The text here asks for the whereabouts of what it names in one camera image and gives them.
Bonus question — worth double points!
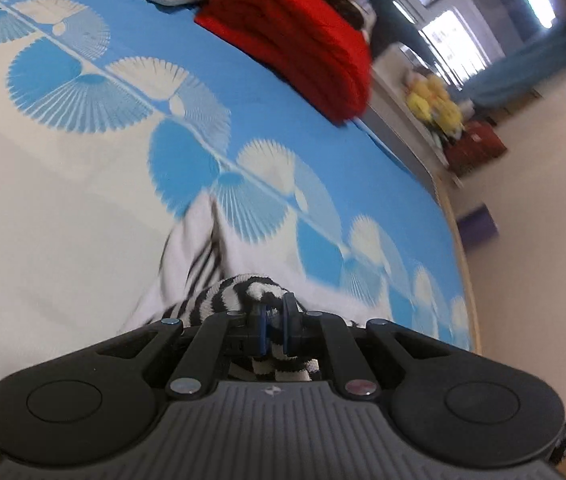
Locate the purple box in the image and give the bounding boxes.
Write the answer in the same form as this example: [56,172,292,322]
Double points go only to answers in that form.
[457,204,499,252]

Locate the blue white fan-pattern bedsheet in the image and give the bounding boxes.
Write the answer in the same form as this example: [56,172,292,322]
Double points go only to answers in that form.
[0,0,473,380]

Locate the dark teal shark plush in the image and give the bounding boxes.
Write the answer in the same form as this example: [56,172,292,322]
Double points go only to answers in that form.
[370,0,435,65]

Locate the yellow plush toys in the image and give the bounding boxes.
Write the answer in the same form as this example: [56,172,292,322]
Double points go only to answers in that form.
[403,70,464,140]

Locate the right blue curtain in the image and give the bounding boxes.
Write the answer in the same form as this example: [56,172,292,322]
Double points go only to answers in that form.
[456,20,566,110]

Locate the red folded blanket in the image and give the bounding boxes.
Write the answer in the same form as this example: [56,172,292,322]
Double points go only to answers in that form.
[195,0,372,124]

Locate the black white striped garment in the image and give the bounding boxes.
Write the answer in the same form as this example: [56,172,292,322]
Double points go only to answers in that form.
[122,193,389,390]

